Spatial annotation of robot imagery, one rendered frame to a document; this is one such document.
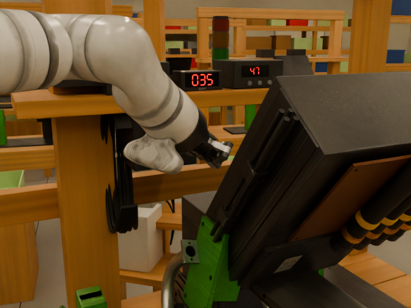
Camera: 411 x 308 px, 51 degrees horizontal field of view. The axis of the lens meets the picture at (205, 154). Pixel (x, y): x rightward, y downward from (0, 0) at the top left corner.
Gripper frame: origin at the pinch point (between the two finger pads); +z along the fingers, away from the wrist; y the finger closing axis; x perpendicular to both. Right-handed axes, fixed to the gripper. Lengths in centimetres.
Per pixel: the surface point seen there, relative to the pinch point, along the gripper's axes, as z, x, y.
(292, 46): 622, -429, 300
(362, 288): 91, 4, -17
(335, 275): 94, 2, -7
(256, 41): 568, -395, 345
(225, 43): 32, -43, 30
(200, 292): 29.9, 22.1, 7.1
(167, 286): 34.3, 24.3, 17.8
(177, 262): 29.8, 18.2, 15.4
